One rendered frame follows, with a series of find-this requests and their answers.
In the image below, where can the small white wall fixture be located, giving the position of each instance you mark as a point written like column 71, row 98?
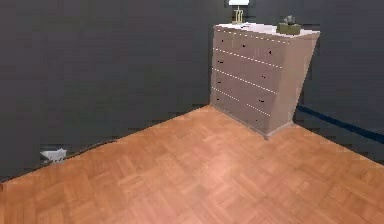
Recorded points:
column 53, row 155

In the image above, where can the white shade table lamp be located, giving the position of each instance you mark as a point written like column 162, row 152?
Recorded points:
column 238, row 13

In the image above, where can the beige chest of drawers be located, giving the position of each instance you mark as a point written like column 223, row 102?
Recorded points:
column 253, row 80

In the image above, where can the green tissue box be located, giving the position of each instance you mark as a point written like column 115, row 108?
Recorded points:
column 288, row 28

